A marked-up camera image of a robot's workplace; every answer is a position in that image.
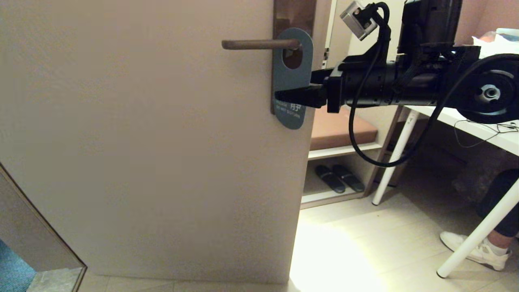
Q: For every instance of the do not disturb door hanger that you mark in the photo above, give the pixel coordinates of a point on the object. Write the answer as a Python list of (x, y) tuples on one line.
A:
[(290, 79)]

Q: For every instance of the brown bench cushion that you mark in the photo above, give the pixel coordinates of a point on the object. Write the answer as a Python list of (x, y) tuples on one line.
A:
[(336, 132)]

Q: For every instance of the seated person dark clothes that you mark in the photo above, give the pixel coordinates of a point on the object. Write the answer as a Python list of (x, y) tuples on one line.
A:
[(500, 190)]

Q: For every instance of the white sneaker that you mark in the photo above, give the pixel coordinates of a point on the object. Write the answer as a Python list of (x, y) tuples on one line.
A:
[(482, 253)]

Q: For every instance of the beige door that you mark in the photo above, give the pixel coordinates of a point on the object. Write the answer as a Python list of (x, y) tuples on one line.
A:
[(142, 142)]

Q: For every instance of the metal trimmed wall panel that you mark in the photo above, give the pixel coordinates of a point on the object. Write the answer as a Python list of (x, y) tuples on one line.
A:
[(28, 239)]

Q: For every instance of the white plastic bag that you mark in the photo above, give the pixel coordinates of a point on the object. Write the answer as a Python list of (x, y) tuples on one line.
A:
[(498, 42)]

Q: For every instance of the dark brown lock plate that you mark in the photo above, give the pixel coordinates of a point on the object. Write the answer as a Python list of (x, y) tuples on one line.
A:
[(294, 14)]

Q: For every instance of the beige waste bin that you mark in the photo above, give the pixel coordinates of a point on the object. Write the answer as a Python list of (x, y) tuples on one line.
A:
[(401, 172)]

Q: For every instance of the white table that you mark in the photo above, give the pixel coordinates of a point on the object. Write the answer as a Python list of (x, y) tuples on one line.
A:
[(450, 115)]

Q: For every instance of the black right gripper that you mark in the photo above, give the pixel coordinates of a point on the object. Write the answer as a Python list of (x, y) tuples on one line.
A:
[(369, 87)]

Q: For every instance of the grey brown bag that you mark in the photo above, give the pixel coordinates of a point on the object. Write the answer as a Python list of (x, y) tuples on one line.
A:
[(474, 182)]

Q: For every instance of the black slipper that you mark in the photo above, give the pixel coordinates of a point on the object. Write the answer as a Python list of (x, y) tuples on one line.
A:
[(349, 178), (329, 179)]

